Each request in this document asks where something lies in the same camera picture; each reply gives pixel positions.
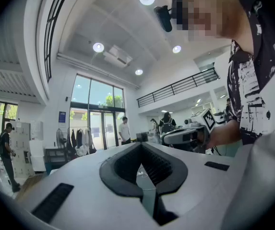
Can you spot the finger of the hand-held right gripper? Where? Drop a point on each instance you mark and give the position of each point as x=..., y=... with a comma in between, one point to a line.
x=173, y=136

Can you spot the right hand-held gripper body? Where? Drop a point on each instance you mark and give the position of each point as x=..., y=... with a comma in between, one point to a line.
x=208, y=120

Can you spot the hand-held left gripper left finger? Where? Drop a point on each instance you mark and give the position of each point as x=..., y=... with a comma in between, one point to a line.
x=91, y=200

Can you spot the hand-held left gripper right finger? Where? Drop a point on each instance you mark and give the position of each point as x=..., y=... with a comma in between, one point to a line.
x=199, y=188

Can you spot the person's right forearm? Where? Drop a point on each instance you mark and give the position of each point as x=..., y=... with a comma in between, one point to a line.
x=223, y=134

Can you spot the person's light trousers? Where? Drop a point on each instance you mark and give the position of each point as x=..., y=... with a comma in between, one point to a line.
x=226, y=150

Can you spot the black balcony railing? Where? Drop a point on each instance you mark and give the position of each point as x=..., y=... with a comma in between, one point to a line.
x=178, y=85

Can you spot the person's black white patterned shirt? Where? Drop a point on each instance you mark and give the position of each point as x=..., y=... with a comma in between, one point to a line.
x=247, y=92

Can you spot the dark low shelf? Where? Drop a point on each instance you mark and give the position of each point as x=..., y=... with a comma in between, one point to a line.
x=55, y=156

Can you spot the clothes rack with garments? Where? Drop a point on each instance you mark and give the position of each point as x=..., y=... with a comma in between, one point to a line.
x=82, y=140

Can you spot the wooden floor platform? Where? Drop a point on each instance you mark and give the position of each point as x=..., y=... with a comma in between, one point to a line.
x=29, y=183

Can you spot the black standing fan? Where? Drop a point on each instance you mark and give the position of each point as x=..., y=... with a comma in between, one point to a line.
x=61, y=138

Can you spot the white box cabinet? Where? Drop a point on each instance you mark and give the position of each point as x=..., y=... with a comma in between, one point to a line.
x=37, y=157

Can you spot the glass entrance door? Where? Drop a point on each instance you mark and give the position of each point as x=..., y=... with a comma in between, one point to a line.
x=96, y=118

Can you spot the white locker cabinet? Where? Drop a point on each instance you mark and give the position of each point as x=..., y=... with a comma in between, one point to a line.
x=20, y=150

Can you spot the white ceiling air conditioner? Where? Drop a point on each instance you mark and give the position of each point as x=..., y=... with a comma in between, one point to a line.
x=116, y=56

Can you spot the person's head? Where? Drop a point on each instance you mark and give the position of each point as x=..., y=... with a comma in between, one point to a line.
x=223, y=13

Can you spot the dark framed window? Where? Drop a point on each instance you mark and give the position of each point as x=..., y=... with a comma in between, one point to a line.
x=0, y=109

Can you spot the black window grille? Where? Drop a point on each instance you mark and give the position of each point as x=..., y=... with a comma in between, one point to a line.
x=53, y=32

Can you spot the blue wall poster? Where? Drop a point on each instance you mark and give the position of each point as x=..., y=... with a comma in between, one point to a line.
x=62, y=117

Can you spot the black head-mounted camera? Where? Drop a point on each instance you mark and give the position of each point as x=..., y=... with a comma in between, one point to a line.
x=163, y=18

